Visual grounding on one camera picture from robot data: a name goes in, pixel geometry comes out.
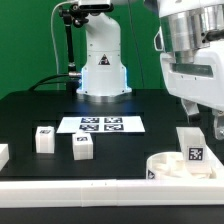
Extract white fence wall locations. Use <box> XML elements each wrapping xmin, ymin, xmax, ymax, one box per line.
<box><xmin>0</xmin><ymin>144</ymin><xmax>9</xmax><ymax>171</ymax></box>
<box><xmin>0</xmin><ymin>180</ymin><xmax>224</xmax><ymax>208</ymax></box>

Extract white cable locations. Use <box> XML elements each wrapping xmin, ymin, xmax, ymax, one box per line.
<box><xmin>50</xmin><ymin>0</ymin><xmax>76</xmax><ymax>75</ymax></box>

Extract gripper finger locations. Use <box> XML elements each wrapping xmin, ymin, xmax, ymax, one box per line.
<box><xmin>212</xmin><ymin>109</ymin><xmax>224</xmax><ymax>140</ymax></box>
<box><xmin>181</xmin><ymin>99</ymin><xmax>201</xmax><ymax>127</ymax></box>

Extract black cables on table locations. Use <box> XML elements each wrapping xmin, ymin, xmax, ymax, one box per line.
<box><xmin>28</xmin><ymin>73</ymin><xmax>82</xmax><ymax>92</ymax></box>

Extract white left fence wall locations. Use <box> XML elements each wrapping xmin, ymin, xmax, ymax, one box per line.
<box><xmin>0</xmin><ymin>144</ymin><xmax>9</xmax><ymax>171</ymax></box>

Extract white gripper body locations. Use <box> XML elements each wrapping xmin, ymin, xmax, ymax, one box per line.
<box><xmin>160</xmin><ymin>48</ymin><xmax>224</xmax><ymax>110</ymax></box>

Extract white camera on mount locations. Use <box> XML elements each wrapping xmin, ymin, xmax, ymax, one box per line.
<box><xmin>78</xmin><ymin>0</ymin><xmax>113</xmax><ymax>12</ymax></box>

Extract white front fence wall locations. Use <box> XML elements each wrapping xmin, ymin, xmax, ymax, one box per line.
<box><xmin>0</xmin><ymin>180</ymin><xmax>224</xmax><ymax>208</ymax></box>

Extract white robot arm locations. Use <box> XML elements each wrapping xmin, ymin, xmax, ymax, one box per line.
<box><xmin>77</xmin><ymin>0</ymin><xmax>224</xmax><ymax>140</ymax></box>

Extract paper sheet with tags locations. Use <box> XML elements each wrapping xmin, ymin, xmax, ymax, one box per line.
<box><xmin>57</xmin><ymin>116</ymin><xmax>145</xmax><ymax>134</ymax></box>

